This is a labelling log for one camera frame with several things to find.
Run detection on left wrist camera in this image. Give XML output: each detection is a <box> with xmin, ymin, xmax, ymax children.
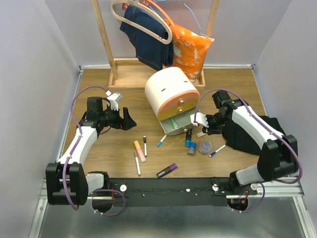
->
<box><xmin>106</xmin><ymin>91</ymin><xmax>123</xmax><ymax>111</ymax></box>

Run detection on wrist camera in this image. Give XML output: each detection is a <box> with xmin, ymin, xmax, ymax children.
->
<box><xmin>190</xmin><ymin>112</ymin><xmax>209</xmax><ymax>127</ymax></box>
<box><xmin>106</xmin><ymin>91</ymin><xmax>123</xmax><ymax>111</ymax></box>

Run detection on wooden clothes rack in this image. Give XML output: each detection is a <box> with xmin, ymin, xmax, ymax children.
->
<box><xmin>91</xmin><ymin>0</ymin><xmax>220</xmax><ymax>90</ymax></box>

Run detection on white marker light blue cap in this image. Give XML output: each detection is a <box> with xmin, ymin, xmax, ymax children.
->
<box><xmin>157</xmin><ymin>134</ymin><xmax>168</xmax><ymax>147</ymax></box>

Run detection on dark blue jeans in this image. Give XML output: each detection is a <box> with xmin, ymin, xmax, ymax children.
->
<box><xmin>120</xmin><ymin>5</ymin><xmax>173</xmax><ymax>71</ymax></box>

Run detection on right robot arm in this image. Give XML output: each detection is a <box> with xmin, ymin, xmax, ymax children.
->
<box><xmin>202</xmin><ymin>88</ymin><xmax>303</xmax><ymax>194</ymax></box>

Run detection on white marker brown cap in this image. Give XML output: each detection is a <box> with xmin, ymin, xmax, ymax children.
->
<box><xmin>134</xmin><ymin>152</ymin><xmax>141</xmax><ymax>177</ymax></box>

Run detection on white eraser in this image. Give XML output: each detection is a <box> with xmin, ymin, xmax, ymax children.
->
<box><xmin>197</xmin><ymin>132</ymin><xmax>205</xmax><ymax>138</ymax></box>

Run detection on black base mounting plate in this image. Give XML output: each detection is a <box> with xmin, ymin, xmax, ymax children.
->
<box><xmin>89</xmin><ymin>177</ymin><xmax>257</xmax><ymax>211</ymax></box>

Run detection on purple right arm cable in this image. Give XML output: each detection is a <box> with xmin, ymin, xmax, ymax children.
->
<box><xmin>194</xmin><ymin>89</ymin><xmax>303</xmax><ymax>214</ymax></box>

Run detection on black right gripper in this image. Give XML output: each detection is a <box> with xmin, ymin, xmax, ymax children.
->
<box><xmin>201</xmin><ymin>112</ymin><xmax>229</xmax><ymax>135</ymax></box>

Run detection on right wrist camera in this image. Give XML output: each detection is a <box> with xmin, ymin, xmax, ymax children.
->
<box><xmin>190</xmin><ymin>112</ymin><xmax>209</xmax><ymax>127</ymax></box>

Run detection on black highlighter blue cap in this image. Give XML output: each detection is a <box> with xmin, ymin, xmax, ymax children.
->
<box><xmin>185</xmin><ymin>129</ymin><xmax>192</xmax><ymax>147</ymax></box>

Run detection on light blue wire hanger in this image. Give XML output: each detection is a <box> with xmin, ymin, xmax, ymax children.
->
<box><xmin>177</xmin><ymin>0</ymin><xmax>208</xmax><ymax>38</ymax></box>

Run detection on green clear highlighter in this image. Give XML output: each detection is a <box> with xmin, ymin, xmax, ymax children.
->
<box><xmin>169</xmin><ymin>118</ymin><xmax>179</xmax><ymax>130</ymax></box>

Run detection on clear jar of paper clips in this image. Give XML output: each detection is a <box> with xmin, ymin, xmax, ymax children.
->
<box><xmin>199</xmin><ymin>140</ymin><xmax>212</xmax><ymax>155</ymax></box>

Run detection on black cloth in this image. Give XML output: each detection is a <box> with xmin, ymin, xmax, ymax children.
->
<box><xmin>222</xmin><ymin>110</ymin><xmax>293</xmax><ymax>155</ymax></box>

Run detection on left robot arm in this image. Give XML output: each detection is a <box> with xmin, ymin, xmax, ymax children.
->
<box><xmin>46</xmin><ymin>93</ymin><xmax>137</xmax><ymax>205</ymax></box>

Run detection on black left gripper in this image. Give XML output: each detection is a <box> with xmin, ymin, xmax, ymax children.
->
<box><xmin>100</xmin><ymin>104</ymin><xmax>137</xmax><ymax>130</ymax></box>

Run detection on white marker dark blue cap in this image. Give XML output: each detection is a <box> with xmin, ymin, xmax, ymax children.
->
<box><xmin>209</xmin><ymin>144</ymin><xmax>226</xmax><ymax>158</ymax></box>

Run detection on aluminium frame rail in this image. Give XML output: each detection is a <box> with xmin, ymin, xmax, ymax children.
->
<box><xmin>39</xmin><ymin>176</ymin><xmax>304</xmax><ymax>199</ymax></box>

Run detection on orange white garment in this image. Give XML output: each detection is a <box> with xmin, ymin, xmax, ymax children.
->
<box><xmin>172</xmin><ymin>24</ymin><xmax>214</xmax><ymax>83</ymax></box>

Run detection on pink highlighter orange cap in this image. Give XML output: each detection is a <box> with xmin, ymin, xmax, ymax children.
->
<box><xmin>133</xmin><ymin>140</ymin><xmax>146</xmax><ymax>163</ymax></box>

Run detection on black highlighter purple cap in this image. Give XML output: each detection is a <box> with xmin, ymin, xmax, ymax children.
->
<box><xmin>157</xmin><ymin>163</ymin><xmax>178</xmax><ymax>178</ymax></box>

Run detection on white rounded drawer organizer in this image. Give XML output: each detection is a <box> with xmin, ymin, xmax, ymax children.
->
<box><xmin>145</xmin><ymin>67</ymin><xmax>200</xmax><ymax>136</ymax></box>

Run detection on orange clothes hanger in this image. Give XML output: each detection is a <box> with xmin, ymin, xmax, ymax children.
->
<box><xmin>142</xmin><ymin>0</ymin><xmax>183</xmax><ymax>39</ymax></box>

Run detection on beige clothes hanger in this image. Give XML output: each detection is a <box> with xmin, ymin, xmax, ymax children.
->
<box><xmin>110</xmin><ymin>0</ymin><xmax>173</xmax><ymax>46</ymax></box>

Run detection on white marker black cap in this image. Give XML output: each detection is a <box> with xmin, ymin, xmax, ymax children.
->
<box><xmin>143</xmin><ymin>136</ymin><xmax>148</xmax><ymax>157</ymax></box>

